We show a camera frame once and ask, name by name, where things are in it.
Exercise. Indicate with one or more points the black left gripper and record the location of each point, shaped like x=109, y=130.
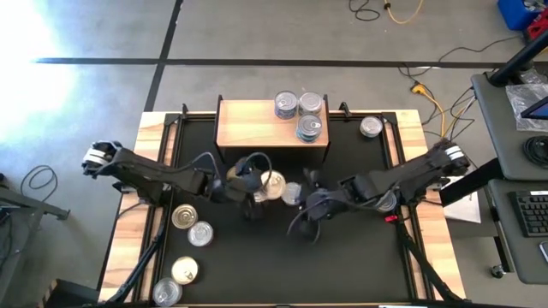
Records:
x=240, y=186

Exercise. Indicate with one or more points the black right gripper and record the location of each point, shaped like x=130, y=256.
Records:
x=327, y=203

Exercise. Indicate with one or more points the silver lid can red label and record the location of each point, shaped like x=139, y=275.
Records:
x=200, y=233

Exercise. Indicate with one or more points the gold lid seafood can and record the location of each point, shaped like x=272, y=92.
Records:
x=184, y=216

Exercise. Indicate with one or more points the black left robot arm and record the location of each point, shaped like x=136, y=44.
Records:
x=150, y=173

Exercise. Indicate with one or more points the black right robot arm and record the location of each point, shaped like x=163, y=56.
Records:
x=406, y=175

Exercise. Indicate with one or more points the wooden shelf black sides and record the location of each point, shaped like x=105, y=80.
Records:
x=248, y=124

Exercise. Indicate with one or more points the black table mat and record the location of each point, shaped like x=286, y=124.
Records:
x=342, y=265

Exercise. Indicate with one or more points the silver lid can light-blue label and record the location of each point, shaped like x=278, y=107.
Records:
x=388, y=203

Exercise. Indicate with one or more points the pale gold lid can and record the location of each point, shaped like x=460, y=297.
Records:
x=184, y=270

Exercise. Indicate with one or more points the small black clamp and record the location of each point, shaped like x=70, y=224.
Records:
x=343, y=108
x=185, y=109

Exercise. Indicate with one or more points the white paper sheet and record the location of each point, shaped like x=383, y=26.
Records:
x=466, y=209

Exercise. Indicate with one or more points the grey desk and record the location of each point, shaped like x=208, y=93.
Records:
x=492, y=128

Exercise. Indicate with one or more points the desk caster wheel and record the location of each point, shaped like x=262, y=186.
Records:
x=497, y=270

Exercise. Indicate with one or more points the black box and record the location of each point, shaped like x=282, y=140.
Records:
x=68, y=295

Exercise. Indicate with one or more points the grey metal stand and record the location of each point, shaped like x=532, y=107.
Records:
x=34, y=205

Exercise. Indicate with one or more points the black keyboard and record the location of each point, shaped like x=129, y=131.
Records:
x=533, y=214

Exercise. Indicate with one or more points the clear plastic bag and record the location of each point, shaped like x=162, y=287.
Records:
x=524, y=100

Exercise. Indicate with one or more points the dark phone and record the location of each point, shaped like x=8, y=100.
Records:
x=544, y=251

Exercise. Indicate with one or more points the blue lit screen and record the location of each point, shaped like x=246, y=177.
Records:
x=538, y=110

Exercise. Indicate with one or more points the blue plastic bin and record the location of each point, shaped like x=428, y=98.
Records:
x=516, y=13

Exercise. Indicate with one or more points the red plastic object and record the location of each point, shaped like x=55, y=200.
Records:
x=538, y=29

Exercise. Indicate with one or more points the black aluminium table frame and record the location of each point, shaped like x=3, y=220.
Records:
x=142, y=267

